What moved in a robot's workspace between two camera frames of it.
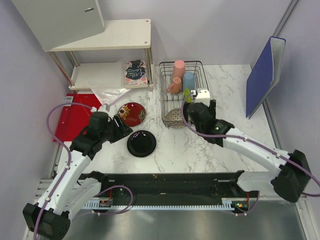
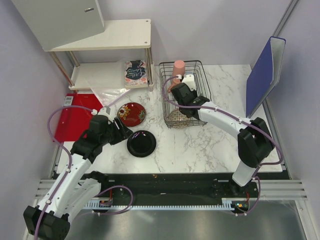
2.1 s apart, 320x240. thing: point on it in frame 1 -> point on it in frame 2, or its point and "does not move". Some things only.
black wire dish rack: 178,81 does not move
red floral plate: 132,114 does not move
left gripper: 122,131 does not move
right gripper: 212,108 -> 194,93
